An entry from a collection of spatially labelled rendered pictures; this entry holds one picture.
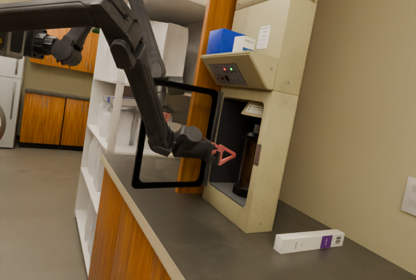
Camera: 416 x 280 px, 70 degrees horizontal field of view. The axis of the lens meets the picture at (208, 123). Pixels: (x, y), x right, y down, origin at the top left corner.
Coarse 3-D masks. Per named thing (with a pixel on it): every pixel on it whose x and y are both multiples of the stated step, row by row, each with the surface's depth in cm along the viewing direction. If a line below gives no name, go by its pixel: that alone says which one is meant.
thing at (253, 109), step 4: (248, 104) 109; (252, 104) 107; (256, 104) 106; (260, 104) 105; (244, 108) 111; (248, 108) 107; (252, 108) 106; (256, 108) 105; (260, 108) 104; (244, 112) 108; (248, 112) 106; (252, 112) 105; (256, 112) 104; (260, 112) 104; (256, 116) 104; (260, 116) 103
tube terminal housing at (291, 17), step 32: (288, 0) 92; (256, 32) 105; (288, 32) 93; (288, 64) 95; (224, 96) 119; (256, 96) 101; (288, 96) 97; (288, 128) 99; (256, 192) 97; (256, 224) 99
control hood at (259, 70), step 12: (204, 60) 114; (216, 60) 106; (228, 60) 99; (240, 60) 94; (252, 60) 89; (264, 60) 90; (276, 60) 92; (252, 72) 93; (264, 72) 91; (228, 84) 111; (252, 84) 98; (264, 84) 92
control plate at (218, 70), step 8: (208, 64) 114; (216, 64) 108; (224, 64) 104; (232, 64) 99; (216, 72) 113; (224, 72) 108; (232, 72) 103; (240, 72) 99; (224, 80) 112; (232, 80) 106; (240, 80) 102
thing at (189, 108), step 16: (160, 96) 106; (176, 96) 110; (192, 96) 113; (208, 96) 117; (176, 112) 111; (192, 112) 115; (208, 112) 119; (176, 128) 112; (144, 144) 106; (144, 160) 107; (160, 160) 110; (176, 160) 114; (192, 160) 118; (144, 176) 108; (160, 176) 111; (176, 176) 115; (192, 176) 120
